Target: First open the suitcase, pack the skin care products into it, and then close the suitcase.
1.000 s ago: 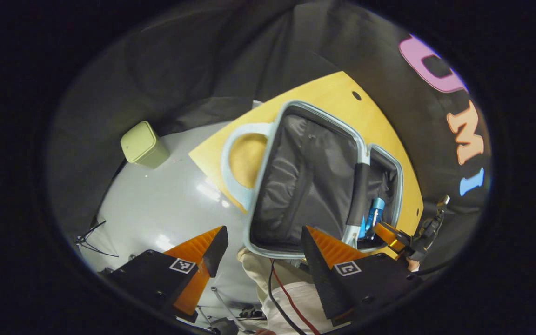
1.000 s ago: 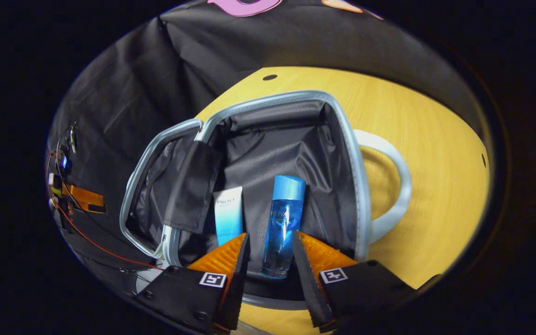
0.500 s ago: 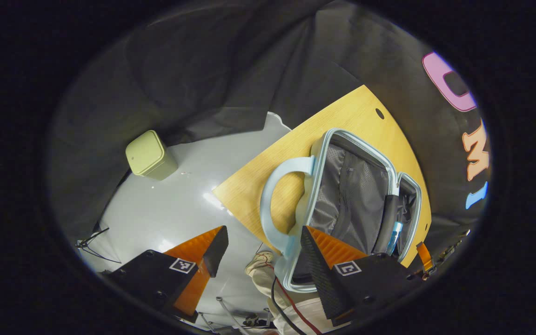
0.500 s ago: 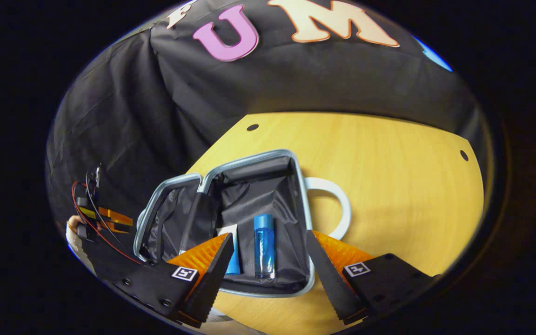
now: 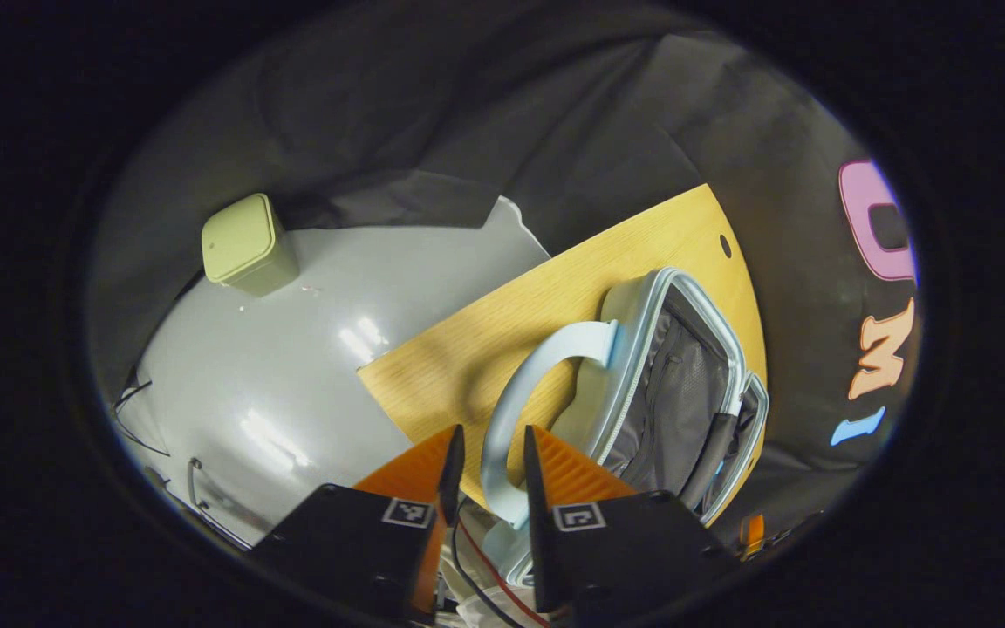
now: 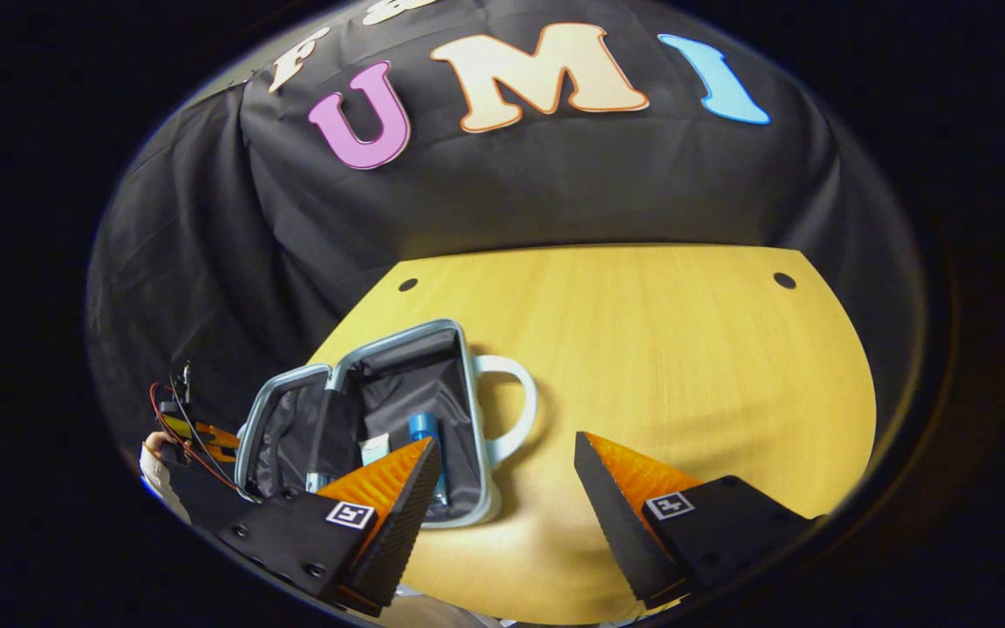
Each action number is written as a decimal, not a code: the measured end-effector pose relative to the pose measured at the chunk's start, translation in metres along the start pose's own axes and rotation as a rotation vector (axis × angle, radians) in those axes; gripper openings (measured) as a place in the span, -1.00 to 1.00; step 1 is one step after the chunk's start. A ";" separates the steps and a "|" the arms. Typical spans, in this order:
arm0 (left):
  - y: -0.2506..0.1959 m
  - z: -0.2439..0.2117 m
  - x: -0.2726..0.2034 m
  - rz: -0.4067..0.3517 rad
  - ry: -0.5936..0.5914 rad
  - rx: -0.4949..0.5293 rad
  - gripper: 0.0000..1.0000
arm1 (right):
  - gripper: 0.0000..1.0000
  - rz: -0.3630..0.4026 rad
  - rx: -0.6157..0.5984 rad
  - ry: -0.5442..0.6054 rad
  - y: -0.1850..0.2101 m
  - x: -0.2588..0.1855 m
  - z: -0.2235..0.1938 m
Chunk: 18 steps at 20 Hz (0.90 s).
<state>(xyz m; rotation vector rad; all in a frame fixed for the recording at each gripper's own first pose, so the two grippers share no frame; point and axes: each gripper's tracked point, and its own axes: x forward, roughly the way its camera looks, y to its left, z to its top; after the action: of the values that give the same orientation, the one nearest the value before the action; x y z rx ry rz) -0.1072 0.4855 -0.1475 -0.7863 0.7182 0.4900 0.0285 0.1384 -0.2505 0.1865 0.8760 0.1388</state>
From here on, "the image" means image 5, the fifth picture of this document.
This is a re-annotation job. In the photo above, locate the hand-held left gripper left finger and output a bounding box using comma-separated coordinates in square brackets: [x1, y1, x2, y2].
[250, 425, 467, 622]

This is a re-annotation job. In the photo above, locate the black backdrop cloth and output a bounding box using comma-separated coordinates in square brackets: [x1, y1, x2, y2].
[88, 9, 919, 533]

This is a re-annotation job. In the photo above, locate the red gripper cable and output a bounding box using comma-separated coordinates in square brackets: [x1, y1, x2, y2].
[457, 522, 549, 625]

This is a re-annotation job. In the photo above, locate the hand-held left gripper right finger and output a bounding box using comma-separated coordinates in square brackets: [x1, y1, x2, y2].
[524, 425, 740, 616]

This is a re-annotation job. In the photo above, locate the metal rod frame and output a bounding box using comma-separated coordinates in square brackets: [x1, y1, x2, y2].
[145, 455, 252, 550]

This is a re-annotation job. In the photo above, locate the light blue suitcase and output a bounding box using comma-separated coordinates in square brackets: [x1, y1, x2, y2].
[478, 267, 770, 594]

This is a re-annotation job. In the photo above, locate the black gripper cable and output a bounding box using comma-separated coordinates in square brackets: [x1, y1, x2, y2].
[448, 519, 523, 628]

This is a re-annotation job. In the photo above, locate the pale green trash bin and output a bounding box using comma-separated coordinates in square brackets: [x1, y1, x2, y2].
[201, 193, 301, 298]

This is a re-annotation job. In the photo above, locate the black floor cable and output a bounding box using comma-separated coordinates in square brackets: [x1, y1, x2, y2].
[113, 375, 174, 460]

